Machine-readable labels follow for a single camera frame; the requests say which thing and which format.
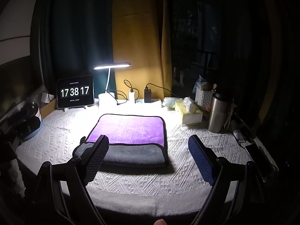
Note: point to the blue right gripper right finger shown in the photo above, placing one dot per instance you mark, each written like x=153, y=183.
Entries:
x=234, y=187

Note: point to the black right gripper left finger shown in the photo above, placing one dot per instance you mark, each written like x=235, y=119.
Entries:
x=62, y=195

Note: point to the purple and grey towel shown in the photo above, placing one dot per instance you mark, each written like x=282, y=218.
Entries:
x=134, y=141

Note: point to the stainless steel bottle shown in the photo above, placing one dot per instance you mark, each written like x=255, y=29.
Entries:
x=218, y=113

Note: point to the yellow tissue box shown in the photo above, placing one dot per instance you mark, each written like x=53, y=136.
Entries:
x=188, y=111

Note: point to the white perforated basket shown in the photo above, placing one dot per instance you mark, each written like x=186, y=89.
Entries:
x=203, y=98

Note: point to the soft tissue pack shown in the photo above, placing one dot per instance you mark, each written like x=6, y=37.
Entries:
x=169, y=102

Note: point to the tablet showing clock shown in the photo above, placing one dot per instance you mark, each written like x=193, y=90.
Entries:
x=75, y=92

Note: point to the white LED desk lamp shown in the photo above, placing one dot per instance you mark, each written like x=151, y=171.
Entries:
x=106, y=99

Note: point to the white USB charger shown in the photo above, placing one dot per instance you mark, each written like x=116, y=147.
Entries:
x=132, y=96

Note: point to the white power strip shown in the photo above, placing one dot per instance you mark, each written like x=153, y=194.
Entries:
x=152, y=101

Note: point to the black power adapter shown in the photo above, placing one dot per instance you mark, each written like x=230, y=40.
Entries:
x=147, y=95

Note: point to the dark green curtain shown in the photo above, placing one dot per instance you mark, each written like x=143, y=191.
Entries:
x=75, y=36

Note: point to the yellow curtain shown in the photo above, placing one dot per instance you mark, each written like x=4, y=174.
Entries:
x=140, y=35

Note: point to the white wall plug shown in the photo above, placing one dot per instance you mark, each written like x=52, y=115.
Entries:
x=46, y=98

